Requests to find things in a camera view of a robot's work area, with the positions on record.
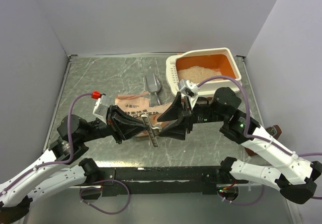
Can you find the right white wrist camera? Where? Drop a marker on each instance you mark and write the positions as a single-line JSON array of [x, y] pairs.
[[188, 88]]

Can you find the pink cat litter bag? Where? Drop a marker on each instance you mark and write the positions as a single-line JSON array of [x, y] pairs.
[[136, 105]]

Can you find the clear plastic bag clip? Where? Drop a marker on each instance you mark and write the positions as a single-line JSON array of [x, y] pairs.
[[152, 130]]

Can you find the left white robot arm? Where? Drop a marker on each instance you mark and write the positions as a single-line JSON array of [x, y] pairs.
[[40, 178]]

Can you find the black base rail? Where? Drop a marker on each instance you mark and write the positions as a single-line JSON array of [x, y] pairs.
[[170, 180]]

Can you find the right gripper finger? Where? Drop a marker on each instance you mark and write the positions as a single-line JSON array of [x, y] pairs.
[[175, 110], [176, 130]]

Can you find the brown dustpan brush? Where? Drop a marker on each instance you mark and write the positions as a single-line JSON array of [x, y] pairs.
[[274, 131]]

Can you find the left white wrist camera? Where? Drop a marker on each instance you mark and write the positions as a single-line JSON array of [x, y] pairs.
[[101, 106]]

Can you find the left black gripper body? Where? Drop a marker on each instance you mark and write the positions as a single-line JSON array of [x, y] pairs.
[[108, 128]]

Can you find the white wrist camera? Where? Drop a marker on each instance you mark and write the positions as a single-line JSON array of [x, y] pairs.
[[101, 106], [188, 88]]

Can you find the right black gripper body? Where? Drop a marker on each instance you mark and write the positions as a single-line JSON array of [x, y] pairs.
[[197, 115]]

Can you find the cream orange litter box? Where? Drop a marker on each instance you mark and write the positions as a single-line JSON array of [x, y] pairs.
[[198, 65]]

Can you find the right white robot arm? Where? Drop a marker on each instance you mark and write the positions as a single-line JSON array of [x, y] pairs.
[[293, 176]]

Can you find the metal litter scoop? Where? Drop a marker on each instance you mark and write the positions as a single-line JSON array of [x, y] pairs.
[[153, 86]]

